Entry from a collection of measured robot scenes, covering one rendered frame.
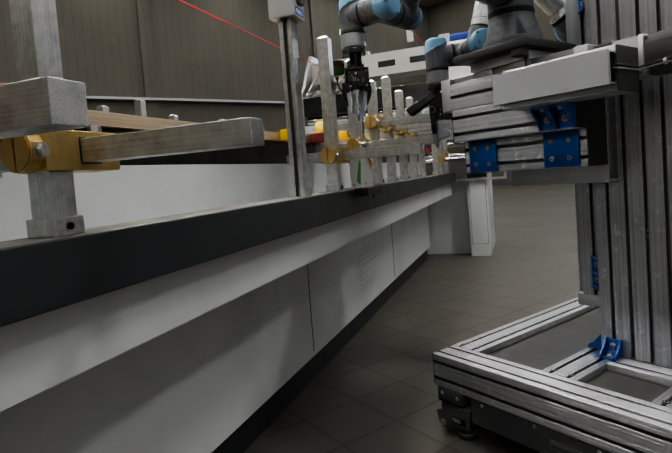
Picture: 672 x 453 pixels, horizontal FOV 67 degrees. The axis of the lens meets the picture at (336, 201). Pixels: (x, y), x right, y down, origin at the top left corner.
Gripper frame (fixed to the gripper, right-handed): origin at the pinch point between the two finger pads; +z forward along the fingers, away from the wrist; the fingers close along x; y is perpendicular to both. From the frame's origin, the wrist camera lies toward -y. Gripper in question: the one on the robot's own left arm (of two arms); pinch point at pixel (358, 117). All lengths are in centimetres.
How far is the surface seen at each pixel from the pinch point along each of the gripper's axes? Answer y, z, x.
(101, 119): 62, 4, -51
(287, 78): 27.7, -8.1, -18.7
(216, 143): 100, 13, -21
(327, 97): 2.7, -6.4, -9.1
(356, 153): 1.0, 11.0, -1.5
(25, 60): 96, 1, -44
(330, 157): 5.5, 11.8, -9.5
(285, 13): 29.1, -23.7, -17.8
